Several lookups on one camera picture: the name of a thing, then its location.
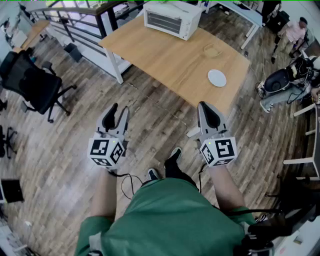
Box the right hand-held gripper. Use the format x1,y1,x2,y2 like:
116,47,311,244
197,101,238,168

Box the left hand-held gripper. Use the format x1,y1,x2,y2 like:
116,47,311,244
87,102,131,169

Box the white oven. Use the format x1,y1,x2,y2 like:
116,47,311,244
143,0,203,42

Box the person's left forearm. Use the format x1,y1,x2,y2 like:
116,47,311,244
89,166,120,223

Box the person's right forearm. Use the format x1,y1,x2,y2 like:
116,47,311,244
208,163,248,214

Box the white round plate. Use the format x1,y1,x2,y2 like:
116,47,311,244
207,69,228,88

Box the dark shoe with white sole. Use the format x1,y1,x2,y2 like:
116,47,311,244
147,167,161,182
166,146,183,164

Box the black trousers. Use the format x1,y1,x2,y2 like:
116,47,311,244
163,156,199,192

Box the white power strip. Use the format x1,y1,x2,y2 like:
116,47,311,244
255,80,266,99

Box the black waste bin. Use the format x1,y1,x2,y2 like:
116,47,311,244
63,42,84,63

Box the wooden table with white legs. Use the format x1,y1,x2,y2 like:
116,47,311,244
98,14,252,116

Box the large black office chair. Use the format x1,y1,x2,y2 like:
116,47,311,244
0,49,78,124

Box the green shirt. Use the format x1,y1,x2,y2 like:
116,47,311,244
74,177,256,256

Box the small black swivel chair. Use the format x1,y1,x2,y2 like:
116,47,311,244
0,124,19,160

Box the dark metal railing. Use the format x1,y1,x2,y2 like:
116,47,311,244
23,0,146,59

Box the long wooden desk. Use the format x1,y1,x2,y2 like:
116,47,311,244
12,19,51,54

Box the black flat box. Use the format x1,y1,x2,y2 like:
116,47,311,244
0,178,25,204

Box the black bag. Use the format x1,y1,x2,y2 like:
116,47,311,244
240,213,295,256

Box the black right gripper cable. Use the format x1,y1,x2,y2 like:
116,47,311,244
197,163,210,194

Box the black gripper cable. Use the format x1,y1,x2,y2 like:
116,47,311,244
109,169,144,201
197,163,210,194

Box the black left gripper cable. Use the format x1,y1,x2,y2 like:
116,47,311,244
109,169,144,201

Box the white floor cable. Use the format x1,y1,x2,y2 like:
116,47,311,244
249,31,268,84

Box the white frame chair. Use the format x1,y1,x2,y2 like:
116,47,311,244
283,102,320,181

